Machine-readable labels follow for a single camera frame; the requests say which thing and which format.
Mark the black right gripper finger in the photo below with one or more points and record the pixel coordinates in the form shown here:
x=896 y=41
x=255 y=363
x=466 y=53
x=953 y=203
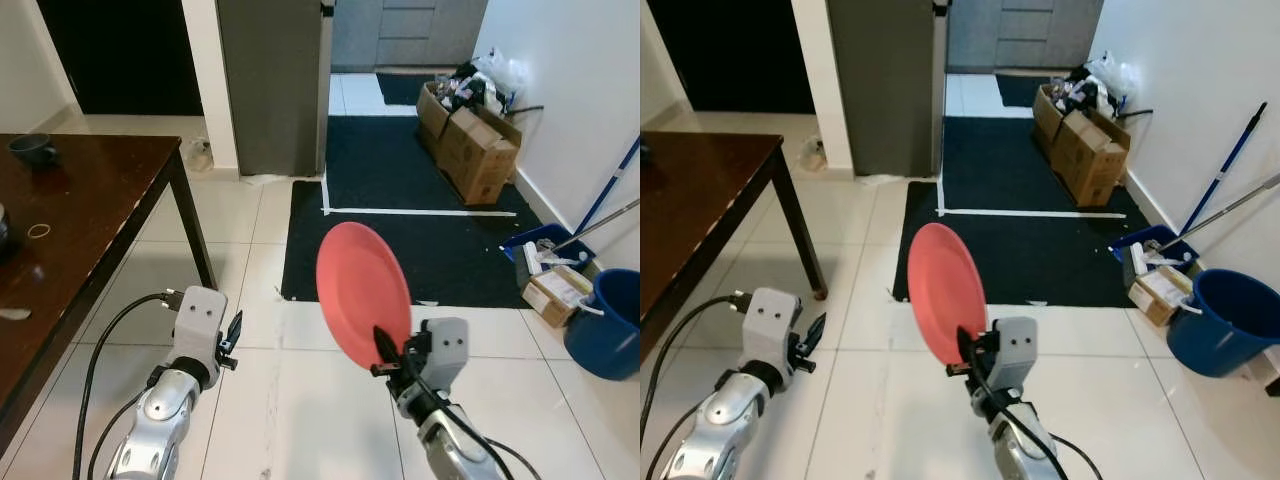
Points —
x=972 y=352
x=388 y=350

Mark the pink round plate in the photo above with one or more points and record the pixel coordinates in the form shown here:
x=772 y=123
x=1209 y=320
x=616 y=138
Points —
x=360 y=290
x=945 y=290

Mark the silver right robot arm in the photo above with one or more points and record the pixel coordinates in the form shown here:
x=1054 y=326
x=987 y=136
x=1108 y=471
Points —
x=1020 y=455
x=450 y=455

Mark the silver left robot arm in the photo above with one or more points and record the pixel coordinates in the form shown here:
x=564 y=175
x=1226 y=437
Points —
x=160 y=420
x=720 y=420

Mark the small printed cardboard box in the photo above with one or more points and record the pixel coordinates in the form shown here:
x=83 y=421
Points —
x=555 y=295
x=1160 y=295

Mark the white brush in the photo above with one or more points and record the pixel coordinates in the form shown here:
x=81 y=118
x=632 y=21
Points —
x=545 y=262
x=1160 y=260

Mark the dark brown wooden table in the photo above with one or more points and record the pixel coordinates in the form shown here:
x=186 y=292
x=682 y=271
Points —
x=700 y=200
x=90 y=220

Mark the small pale floor object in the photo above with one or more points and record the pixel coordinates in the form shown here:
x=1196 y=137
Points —
x=812 y=154
x=198 y=155

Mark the large black floor mat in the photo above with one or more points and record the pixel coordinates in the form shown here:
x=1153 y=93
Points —
x=1010 y=160
x=400 y=160

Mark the blue plastic bucket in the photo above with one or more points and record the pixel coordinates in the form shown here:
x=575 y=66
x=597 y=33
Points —
x=605 y=340
x=1225 y=335

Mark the closed brown cardboard box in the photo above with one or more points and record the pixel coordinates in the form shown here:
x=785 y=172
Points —
x=1095 y=160
x=480 y=160

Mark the small white utensil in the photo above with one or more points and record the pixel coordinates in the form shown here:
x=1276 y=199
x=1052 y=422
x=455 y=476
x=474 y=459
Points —
x=12 y=314

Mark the silver pole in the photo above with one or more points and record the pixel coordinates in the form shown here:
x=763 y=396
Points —
x=1225 y=208
x=600 y=222

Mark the tall grey cabinet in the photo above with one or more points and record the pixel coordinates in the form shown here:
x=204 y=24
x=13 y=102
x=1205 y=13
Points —
x=885 y=90
x=270 y=90

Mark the open cardboard box with clutter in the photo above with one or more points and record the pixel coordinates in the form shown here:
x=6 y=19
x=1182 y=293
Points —
x=432 y=110
x=1045 y=110

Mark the dark round container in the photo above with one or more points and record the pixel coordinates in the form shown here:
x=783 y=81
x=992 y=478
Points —
x=4 y=230

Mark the small black floor mat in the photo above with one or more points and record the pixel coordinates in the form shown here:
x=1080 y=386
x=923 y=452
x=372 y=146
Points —
x=400 y=88
x=1018 y=88

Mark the dark cup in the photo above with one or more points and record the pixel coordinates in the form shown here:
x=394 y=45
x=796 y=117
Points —
x=32 y=150

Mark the white plastic bag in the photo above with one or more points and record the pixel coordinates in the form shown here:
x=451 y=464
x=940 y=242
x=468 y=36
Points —
x=1112 y=72
x=500 y=70

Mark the grey drawer front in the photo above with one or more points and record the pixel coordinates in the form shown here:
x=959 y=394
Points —
x=1025 y=35
x=410 y=35

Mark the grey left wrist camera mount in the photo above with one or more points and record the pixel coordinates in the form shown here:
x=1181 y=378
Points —
x=198 y=320
x=772 y=320

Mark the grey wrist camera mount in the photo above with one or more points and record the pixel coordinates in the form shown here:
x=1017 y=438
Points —
x=772 y=320
x=198 y=320
x=1012 y=350
x=445 y=350

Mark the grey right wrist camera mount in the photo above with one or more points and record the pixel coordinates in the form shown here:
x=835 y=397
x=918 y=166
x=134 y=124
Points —
x=1012 y=350
x=445 y=350

